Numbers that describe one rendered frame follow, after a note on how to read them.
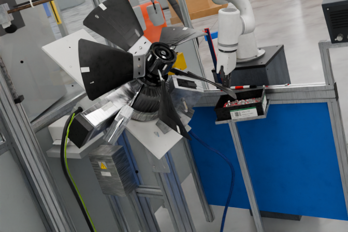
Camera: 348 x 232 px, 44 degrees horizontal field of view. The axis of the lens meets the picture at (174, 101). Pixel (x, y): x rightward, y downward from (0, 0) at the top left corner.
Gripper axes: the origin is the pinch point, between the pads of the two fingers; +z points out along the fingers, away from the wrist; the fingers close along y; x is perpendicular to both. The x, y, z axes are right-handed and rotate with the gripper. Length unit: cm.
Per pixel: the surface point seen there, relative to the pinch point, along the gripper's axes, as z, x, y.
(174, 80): 0.5, -21.0, 8.3
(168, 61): -14.3, -15.7, 20.7
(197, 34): -14.6, -20.2, -10.8
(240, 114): 16.0, 5.7, -3.8
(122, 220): 86, -49, 20
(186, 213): 63, -9, 19
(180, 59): 8.1, -39.6, -28.7
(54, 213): 60, -61, 53
